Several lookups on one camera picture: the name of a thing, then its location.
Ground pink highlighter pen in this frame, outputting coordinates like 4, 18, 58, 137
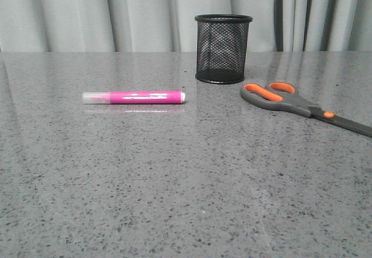
82, 91, 185, 105

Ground grey orange scissors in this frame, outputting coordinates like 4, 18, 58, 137
240, 82, 371, 137

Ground black mesh pen holder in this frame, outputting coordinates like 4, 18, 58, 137
195, 14, 253, 84

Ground grey curtain backdrop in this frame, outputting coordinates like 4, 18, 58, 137
1, 0, 371, 52

